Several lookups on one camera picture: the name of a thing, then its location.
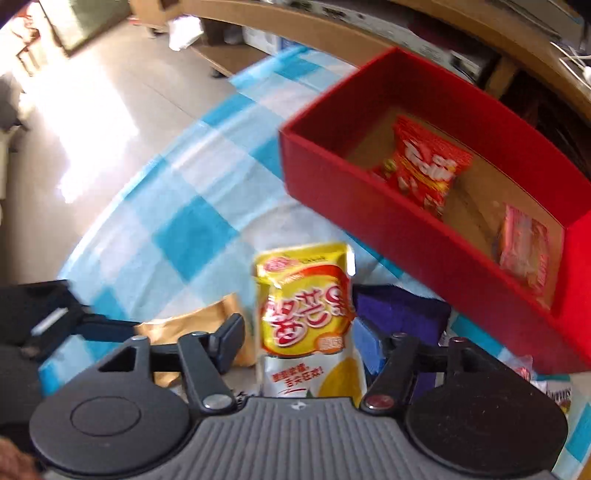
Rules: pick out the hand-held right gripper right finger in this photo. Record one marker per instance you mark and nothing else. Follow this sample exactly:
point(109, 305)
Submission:
point(369, 347)

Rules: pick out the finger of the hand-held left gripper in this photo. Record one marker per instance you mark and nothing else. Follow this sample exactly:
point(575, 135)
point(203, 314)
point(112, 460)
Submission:
point(107, 328)

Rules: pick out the red snack packet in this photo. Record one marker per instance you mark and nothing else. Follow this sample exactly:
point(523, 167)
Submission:
point(425, 166)

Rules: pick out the yellow snack packet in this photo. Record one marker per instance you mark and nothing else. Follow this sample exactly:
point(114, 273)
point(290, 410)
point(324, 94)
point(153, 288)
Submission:
point(300, 314)

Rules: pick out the wooden desk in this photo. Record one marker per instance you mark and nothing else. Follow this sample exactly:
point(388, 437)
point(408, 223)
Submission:
point(369, 27)

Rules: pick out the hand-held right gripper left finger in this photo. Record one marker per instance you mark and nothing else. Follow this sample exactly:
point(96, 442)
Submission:
point(229, 342)

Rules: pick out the white plastic bag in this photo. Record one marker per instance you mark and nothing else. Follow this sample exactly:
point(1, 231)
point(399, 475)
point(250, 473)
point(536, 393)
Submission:
point(184, 34)

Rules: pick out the blue white checked cloth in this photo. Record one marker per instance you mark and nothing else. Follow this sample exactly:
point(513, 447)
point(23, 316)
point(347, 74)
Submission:
point(184, 184)

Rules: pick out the tan snack packet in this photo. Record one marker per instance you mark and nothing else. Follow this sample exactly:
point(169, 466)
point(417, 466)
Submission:
point(198, 318)

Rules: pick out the purple snack packet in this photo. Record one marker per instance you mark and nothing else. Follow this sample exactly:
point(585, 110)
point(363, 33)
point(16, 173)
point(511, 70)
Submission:
point(406, 309)

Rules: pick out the small white snack packet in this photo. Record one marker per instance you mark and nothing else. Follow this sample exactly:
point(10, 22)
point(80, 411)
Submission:
point(554, 392)

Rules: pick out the pink snack packet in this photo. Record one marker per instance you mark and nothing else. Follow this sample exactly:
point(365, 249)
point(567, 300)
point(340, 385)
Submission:
point(524, 249)

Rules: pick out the brown cardboard box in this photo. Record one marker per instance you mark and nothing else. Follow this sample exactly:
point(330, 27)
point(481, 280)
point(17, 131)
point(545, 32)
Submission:
point(152, 11)

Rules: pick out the red cardboard box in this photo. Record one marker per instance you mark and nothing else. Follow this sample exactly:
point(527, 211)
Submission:
point(415, 249)

